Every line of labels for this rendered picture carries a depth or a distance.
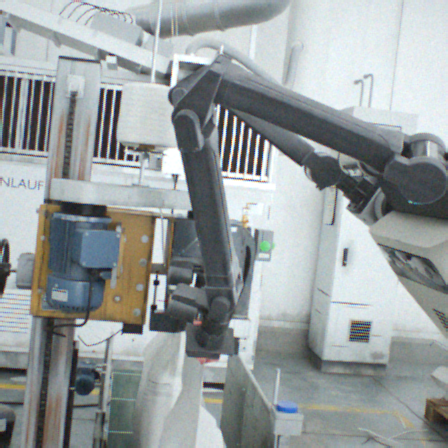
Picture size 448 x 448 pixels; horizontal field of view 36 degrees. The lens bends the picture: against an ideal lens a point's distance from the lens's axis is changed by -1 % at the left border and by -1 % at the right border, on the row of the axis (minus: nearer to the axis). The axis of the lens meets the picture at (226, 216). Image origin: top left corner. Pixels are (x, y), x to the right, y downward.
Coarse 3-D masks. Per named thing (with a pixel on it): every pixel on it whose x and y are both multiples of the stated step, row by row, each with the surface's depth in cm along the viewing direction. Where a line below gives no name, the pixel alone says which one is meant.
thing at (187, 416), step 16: (192, 368) 181; (192, 384) 172; (176, 400) 191; (192, 400) 166; (176, 416) 180; (192, 416) 162; (208, 416) 187; (176, 432) 172; (192, 432) 158; (208, 432) 171
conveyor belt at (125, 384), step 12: (120, 372) 372; (132, 372) 375; (120, 384) 352; (132, 384) 354; (120, 396) 333; (132, 396) 335; (120, 408) 316; (132, 408) 318; (120, 420) 301; (132, 420) 303; (108, 432) 286; (120, 432) 288; (132, 432) 289; (108, 444) 274; (120, 444) 275; (132, 444) 276
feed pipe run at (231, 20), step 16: (224, 0) 430; (240, 0) 426; (256, 0) 423; (272, 0) 421; (288, 0) 425; (224, 16) 433; (240, 16) 430; (256, 16) 428; (272, 16) 430; (256, 32) 528
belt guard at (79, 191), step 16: (64, 192) 174; (80, 192) 173; (96, 192) 175; (112, 192) 178; (128, 192) 181; (144, 192) 185; (160, 192) 189; (176, 192) 193; (160, 208) 190; (176, 208) 194
